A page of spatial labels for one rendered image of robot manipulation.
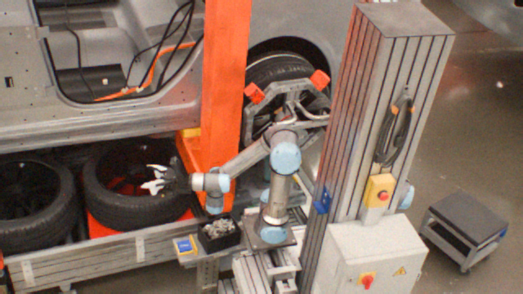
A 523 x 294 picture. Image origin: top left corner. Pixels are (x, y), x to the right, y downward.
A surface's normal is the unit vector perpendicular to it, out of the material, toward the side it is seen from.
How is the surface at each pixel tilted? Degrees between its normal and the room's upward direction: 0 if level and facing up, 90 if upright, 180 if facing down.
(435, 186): 0
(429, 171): 0
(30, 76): 89
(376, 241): 0
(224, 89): 90
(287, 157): 83
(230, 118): 90
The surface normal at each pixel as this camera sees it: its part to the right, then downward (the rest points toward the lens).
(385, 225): 0.10, -0.78
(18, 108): 0.36, 0.62
